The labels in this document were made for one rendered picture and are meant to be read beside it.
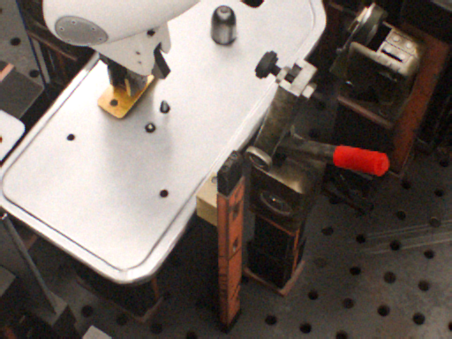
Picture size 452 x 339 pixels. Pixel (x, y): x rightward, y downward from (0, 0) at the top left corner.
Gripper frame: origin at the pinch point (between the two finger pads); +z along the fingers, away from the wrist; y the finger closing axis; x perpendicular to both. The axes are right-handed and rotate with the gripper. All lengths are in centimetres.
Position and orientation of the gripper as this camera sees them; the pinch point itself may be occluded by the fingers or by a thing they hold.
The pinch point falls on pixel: (127, 72)
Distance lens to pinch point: 105.7
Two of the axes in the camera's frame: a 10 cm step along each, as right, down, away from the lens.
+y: -8.4, -4.9, 2.4
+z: 0.0, 4.3, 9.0
